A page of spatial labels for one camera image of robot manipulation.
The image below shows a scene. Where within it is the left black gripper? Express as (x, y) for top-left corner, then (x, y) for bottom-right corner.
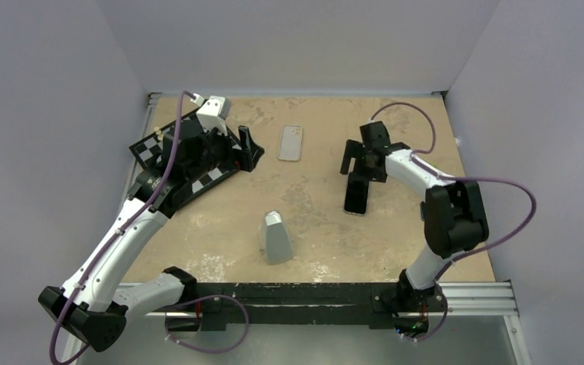
(186, 120), (262, 183)

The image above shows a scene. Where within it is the white phone case with phone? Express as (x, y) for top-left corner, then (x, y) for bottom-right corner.
(277, 125), (303, 162)

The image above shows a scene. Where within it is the black smartphone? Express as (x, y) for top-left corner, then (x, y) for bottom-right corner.
(343, 173), (370, 216)

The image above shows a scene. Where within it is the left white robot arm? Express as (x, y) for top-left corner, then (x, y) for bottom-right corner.
(38, 121), (265, 352)

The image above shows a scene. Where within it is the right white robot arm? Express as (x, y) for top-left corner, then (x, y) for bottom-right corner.
(340, 121), (489, 309)

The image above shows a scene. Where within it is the grey tapered block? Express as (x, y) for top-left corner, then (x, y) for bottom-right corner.
(259, 210), (295, 265)

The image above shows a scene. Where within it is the black white chessboard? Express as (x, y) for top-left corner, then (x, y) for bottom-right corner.
(128, 112), (241, 217)

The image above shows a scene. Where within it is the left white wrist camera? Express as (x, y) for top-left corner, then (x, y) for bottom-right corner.
(195, 96), (231, 136)

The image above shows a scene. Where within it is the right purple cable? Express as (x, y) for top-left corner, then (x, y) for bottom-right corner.
(370, 102), (538, 283)

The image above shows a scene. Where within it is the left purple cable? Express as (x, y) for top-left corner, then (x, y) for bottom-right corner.
(48, 90), (202, 365)

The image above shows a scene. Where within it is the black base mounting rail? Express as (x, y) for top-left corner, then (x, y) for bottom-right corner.
(166, 282), (446, 333)

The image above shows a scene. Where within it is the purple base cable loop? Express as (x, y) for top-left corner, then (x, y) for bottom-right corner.
(164, 294), (251, 354)

